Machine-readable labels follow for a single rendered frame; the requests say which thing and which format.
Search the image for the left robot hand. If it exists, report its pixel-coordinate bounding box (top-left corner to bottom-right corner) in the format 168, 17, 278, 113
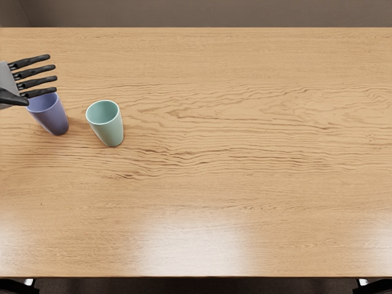
0, 54, 59, 111

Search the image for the purple cup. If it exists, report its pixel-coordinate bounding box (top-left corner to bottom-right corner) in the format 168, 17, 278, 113
25, 92, 70, 137

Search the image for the mint green cup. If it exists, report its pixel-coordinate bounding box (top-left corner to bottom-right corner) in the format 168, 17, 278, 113
85, 99, 125, 148

